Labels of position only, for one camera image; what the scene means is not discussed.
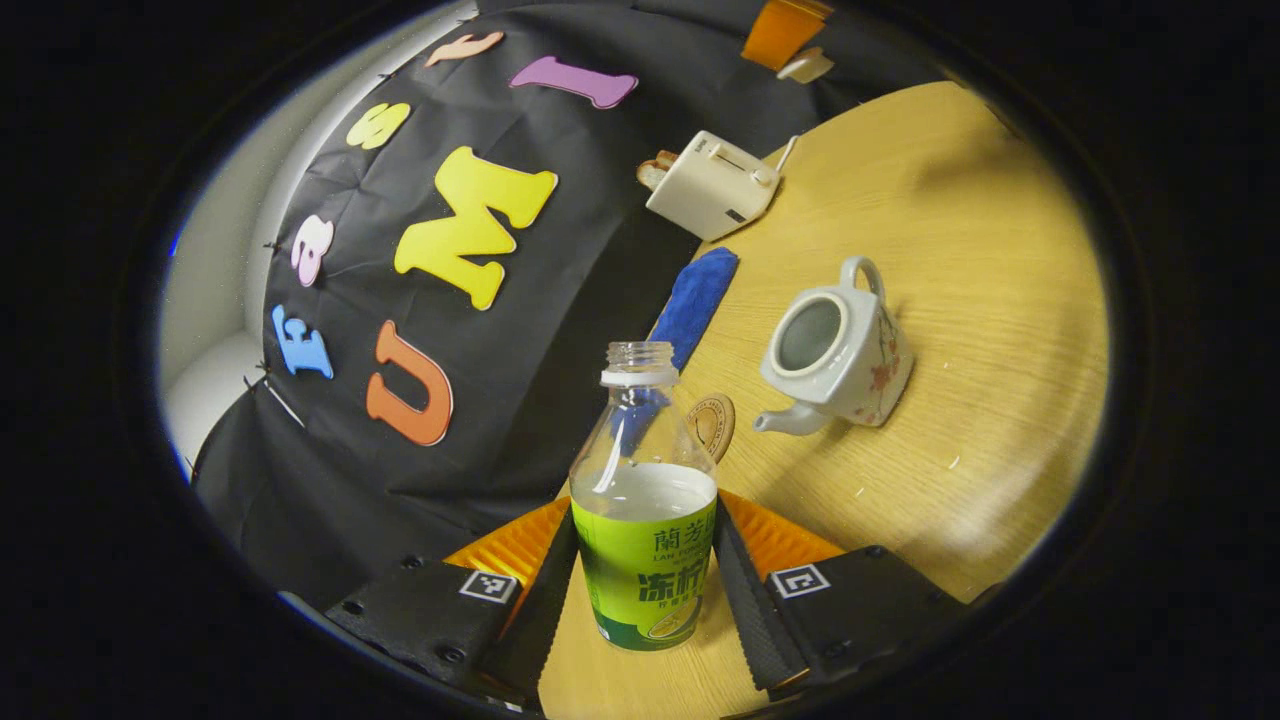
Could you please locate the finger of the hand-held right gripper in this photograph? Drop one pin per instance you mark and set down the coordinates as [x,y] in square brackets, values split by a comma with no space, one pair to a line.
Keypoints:
[785,30]

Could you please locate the green label water bottle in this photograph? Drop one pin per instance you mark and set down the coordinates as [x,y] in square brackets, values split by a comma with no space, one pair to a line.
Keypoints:
[645,560]

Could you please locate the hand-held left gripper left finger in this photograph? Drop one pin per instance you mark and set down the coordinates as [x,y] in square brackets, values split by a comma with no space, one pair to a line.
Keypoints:
[540,625]

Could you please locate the black backdrop cloth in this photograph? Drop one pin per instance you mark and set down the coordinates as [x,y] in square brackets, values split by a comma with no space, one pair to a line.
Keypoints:
[520,400]

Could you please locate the blue towel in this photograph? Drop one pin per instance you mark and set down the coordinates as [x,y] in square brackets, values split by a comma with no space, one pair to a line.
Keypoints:
[700,300]

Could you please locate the white floral teacup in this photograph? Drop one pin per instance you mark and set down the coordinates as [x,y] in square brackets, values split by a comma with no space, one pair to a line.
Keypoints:
[850,370]

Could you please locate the white toaster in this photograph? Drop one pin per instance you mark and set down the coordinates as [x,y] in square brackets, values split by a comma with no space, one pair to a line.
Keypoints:
[710,190]

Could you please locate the round brown coaster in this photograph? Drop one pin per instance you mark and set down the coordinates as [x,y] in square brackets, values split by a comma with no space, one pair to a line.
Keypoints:
[712,425]

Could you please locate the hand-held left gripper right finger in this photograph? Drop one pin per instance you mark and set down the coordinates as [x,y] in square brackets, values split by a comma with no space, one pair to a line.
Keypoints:
[750,610]

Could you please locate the toasted bread slice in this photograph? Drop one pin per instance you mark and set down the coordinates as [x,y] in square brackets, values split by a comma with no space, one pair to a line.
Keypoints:
[657,170]

